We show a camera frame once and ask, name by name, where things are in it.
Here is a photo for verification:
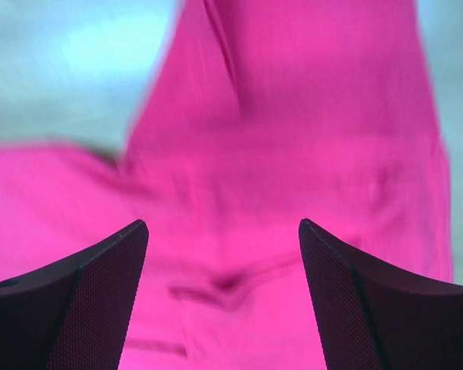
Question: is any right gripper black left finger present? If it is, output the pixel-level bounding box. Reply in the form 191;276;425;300
0;220;149;370

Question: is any magenta t shirt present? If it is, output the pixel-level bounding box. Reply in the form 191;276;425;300
0;1;453;369

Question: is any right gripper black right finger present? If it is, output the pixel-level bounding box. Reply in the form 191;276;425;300
299;219;463;370

